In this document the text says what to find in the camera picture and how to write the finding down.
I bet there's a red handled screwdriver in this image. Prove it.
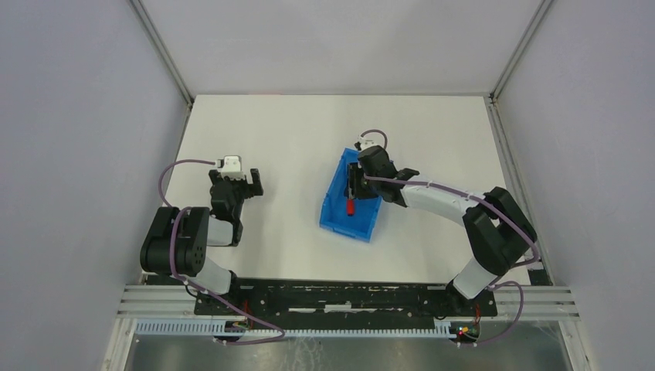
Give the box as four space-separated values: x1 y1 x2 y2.
344 167 355 216

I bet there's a blue plastic bin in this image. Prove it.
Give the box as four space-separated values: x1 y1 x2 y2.
319 148 382 243

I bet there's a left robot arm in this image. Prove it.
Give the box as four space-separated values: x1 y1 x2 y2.
140 168 263 294

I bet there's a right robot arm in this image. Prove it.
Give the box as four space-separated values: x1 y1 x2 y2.
345 140 538 300

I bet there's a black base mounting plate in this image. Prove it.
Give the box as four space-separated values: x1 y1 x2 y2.
224 277 498 332

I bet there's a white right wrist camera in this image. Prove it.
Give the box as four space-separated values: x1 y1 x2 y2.
354 139 377 151

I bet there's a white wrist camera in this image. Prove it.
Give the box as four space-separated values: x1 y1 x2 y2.
354 139 377 151
216 155 246 181

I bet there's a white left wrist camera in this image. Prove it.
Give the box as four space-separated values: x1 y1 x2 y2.
216 155 246 181

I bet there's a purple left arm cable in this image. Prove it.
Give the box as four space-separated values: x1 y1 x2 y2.
158 158 287 346

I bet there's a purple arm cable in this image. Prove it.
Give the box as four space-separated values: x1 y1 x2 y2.
158 158 287 346
358 128 541 348

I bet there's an aluminium frame post left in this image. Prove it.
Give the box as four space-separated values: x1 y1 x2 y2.
127 0 195 110

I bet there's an aluminium frame post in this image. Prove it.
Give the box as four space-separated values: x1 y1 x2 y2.
489 0 555 102
127 0 195 110

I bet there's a white slotted cable duct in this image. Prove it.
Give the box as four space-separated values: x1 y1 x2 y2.
134 319 456 340

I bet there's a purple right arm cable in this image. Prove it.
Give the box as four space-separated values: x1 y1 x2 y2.
358 128 541 348

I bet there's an aluminium frame rail front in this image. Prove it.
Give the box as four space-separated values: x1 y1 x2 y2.
117 285 580 322

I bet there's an aluminium frame post right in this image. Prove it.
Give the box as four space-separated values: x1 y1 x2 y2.
489 0 555 102

